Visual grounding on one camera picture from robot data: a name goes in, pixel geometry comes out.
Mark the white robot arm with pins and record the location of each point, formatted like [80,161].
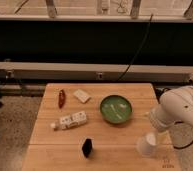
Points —
[174,105]

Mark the green bowl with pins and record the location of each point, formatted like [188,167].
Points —
[116,109]

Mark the white rectangular block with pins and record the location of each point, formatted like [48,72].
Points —
[81,95]

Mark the white plastic bottle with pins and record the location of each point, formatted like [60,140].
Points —
[69,121]

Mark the black eraser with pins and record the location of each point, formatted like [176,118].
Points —
[87,147]

